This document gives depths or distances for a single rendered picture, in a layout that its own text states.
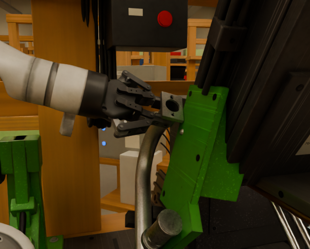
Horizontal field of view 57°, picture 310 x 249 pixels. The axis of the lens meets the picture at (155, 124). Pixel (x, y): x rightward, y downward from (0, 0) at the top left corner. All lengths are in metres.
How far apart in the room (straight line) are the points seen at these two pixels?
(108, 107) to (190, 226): 0.21
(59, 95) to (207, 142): 0.22
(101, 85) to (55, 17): 0.32
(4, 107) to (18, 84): 0.38
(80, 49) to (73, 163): 0.28
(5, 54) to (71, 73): 0.09
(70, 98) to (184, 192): 0.22
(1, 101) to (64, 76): 0.41
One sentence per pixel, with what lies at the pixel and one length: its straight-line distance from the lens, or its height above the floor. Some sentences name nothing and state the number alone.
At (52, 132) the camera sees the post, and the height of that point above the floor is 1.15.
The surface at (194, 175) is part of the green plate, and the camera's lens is 0.42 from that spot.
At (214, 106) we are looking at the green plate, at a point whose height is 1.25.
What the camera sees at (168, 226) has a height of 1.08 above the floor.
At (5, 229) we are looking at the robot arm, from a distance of 0.28.
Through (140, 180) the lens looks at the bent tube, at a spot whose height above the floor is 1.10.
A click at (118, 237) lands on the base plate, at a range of 0.76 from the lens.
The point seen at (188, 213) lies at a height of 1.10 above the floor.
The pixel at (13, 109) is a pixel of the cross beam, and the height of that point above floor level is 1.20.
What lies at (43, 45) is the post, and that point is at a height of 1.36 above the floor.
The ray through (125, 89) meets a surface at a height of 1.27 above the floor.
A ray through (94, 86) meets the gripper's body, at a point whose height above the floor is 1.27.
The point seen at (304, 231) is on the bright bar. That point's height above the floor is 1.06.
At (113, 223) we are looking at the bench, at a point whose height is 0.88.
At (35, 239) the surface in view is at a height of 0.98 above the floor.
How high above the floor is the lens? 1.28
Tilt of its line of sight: 9 degrees down
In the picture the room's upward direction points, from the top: straight up
